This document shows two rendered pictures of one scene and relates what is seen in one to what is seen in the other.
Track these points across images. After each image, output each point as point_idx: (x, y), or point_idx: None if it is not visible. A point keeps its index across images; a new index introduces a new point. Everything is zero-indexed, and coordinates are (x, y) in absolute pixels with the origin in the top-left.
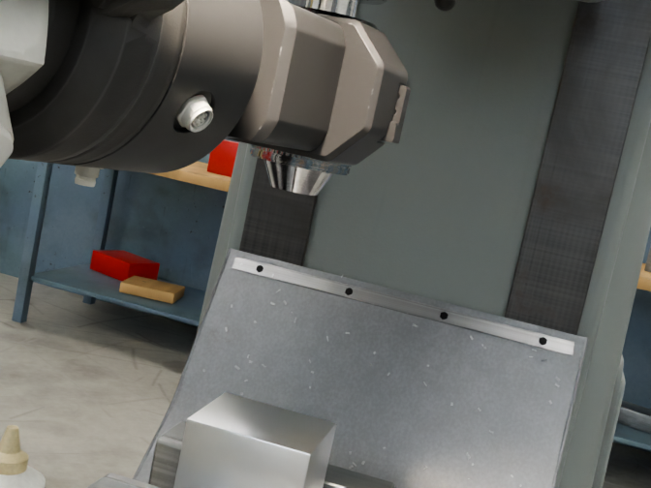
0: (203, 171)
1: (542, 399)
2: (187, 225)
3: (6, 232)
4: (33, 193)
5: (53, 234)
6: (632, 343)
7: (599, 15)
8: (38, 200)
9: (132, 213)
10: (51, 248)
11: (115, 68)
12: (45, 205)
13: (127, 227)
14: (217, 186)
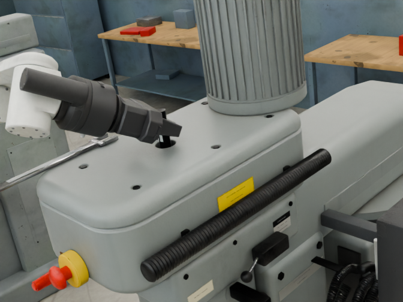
0: (396, 57)
1: None
2: (401, 73)
3: (307, 88)
4: (309, 84)
5: (331, 87)
6: None
7: (346, 301)
8: (312, 87)
9: (369, 70)
10: (331, 94)
11: None
12: (316, 88)
13: (368, 78)
14: (402, 70)
